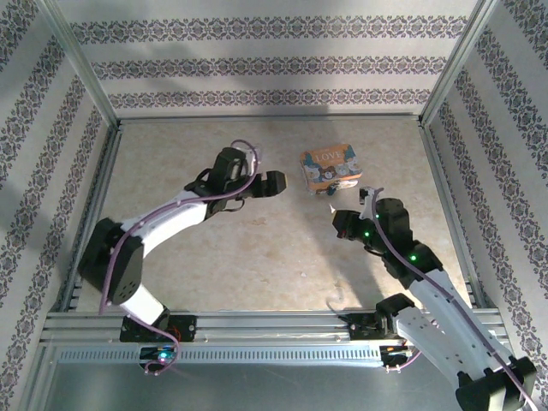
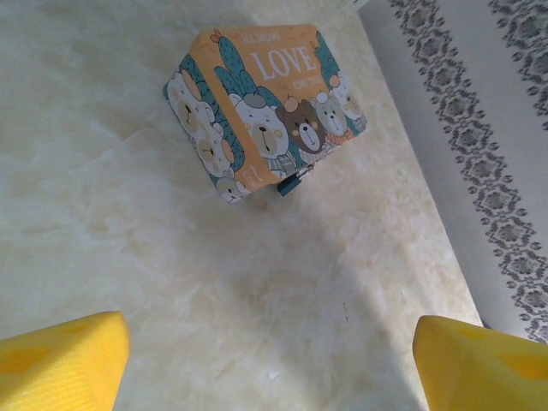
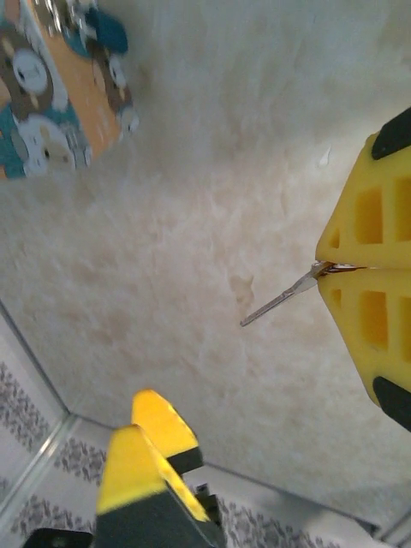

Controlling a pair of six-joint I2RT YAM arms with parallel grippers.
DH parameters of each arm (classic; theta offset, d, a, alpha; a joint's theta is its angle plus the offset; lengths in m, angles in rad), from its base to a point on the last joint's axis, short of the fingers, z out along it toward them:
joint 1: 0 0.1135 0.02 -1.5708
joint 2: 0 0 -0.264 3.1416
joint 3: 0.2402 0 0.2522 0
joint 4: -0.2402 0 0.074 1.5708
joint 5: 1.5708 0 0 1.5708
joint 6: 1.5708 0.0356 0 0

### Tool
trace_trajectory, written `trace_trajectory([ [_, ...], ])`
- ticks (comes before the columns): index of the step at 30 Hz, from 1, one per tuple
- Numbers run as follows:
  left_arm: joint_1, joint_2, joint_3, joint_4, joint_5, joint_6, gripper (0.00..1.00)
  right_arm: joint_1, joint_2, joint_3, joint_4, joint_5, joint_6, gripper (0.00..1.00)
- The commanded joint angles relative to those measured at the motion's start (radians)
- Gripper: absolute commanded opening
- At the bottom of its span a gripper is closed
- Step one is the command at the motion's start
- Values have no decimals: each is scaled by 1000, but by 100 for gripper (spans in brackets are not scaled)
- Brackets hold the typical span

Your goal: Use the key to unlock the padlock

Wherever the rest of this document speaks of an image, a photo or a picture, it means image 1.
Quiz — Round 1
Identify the small control board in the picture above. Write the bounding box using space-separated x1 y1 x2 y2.
140 346 179 366
379 344 415 360

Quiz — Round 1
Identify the orange LOVE tin box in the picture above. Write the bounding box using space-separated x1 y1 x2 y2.
299 144 364 194

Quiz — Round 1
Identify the slotted grey cable duct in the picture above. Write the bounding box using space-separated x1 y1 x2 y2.
55 344 383 366

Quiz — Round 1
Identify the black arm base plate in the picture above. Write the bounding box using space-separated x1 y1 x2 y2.
119 314 199 343
337 312 413 344

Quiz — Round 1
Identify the aluminium frame rail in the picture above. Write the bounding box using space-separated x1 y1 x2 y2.
418 119 491 310
62 122 123 312
41 308 511 344
114 111 424 126

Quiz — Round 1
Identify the aluminium upright post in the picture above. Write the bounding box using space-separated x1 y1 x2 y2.
37 0 120 125
420 0 503 126

